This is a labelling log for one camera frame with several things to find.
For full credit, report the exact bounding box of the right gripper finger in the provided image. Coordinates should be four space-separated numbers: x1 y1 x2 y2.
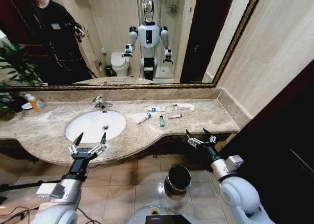
185 129 204 149
202 128 218 144

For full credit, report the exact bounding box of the green potted plant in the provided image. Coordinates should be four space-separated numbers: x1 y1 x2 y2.
0 85 24 122

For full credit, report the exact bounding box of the white oval sink basin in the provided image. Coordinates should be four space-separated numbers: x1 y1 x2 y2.
64 110 127 144

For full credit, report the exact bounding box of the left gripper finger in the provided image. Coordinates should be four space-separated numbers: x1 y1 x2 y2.
67 132 84 156
91 132 108 156

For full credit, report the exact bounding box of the flat white box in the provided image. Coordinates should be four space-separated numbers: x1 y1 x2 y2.
172 102 195 111

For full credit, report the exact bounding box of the white robot front shell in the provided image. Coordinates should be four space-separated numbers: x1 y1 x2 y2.
127 204 197 224

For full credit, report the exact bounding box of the gold framed wall mirror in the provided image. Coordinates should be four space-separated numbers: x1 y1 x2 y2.
0 0 265 92

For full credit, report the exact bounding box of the orange soap bottle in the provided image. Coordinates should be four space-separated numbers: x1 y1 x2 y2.
24 93 48 112

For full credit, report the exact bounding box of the dark wooden door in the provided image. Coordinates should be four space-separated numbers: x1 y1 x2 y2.
220 59 314 224

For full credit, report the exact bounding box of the round metal trash bin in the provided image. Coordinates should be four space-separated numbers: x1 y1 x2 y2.
163 164 192 197

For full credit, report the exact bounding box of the thin black cable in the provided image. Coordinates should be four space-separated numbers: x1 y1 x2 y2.
0 205 40 224

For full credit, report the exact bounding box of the thick black cable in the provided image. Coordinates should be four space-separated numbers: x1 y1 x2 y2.
0 180 61 193

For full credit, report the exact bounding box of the white toothpaste tube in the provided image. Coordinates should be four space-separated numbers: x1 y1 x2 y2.
136 112 152 125

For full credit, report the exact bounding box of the chrome faucet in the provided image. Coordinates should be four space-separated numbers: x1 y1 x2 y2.
91 95 113 110

